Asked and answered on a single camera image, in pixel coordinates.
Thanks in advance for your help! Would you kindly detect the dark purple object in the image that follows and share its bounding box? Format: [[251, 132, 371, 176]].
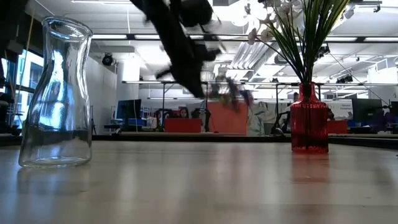
[[371, 111, 396, 134]]

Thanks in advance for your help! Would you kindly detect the clear glass vase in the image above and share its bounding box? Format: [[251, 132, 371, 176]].
[[17, 16, 93, 170]]

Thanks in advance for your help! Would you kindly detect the ceiling light strip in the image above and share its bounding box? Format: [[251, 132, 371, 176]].
[[363, 36, 398, 42], [91, 34, 128, 40], [323, 36, 358, 42], [134, 34, 205, 40]]

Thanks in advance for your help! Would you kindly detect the black monitor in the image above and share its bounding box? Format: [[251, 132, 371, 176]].
[[116, 98, 142, 121], [351, 98, 384, 123]]

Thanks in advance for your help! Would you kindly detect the red glass vase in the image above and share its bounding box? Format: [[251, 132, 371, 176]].
[[290, 82, 330, 154]]

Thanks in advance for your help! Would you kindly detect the orange cloth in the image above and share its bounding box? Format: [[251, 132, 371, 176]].
[[206, 101, 249, 135]]

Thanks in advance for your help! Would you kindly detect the purple flower bunch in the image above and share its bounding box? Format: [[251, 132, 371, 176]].
[[207, 76, 255, 112]]

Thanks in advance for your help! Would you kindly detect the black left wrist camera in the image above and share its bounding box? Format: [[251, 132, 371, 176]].
[[179, 0, 216, 28]]

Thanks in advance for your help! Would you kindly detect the blue box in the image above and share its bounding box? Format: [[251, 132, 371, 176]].
[[127, 118, 147, 127]]

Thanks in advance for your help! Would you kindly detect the black aluminium table frame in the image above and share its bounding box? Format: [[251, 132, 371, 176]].
[[0, 133, 398, 149]]

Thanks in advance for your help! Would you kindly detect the white flower bunch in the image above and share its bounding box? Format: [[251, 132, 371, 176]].
[[247, 0, 312, 84]]

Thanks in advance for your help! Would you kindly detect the white patterned cloth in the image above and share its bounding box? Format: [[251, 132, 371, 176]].
[[248, 101, 292, 137]]

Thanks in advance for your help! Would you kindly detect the white sign board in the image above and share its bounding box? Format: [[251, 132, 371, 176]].
[[328, 100, 354, 119]]

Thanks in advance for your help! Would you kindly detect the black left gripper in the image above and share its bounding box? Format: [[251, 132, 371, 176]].
[[130, 0, 222, 98]]

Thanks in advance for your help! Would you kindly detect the black ceiling spotlight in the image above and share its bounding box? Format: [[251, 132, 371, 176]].
[[101, 52, 114, 67], [335, 74, 354, 84], [317, 45, 331, 60]]

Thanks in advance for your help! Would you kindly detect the black gantry frame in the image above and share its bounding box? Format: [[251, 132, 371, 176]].
[[254, 82, 398, 104], [121, 80, 246, 131]]

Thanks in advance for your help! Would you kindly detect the red bin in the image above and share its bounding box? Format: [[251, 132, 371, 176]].
[[164, 118, 203, 134], [328, 120, 349, 134]]

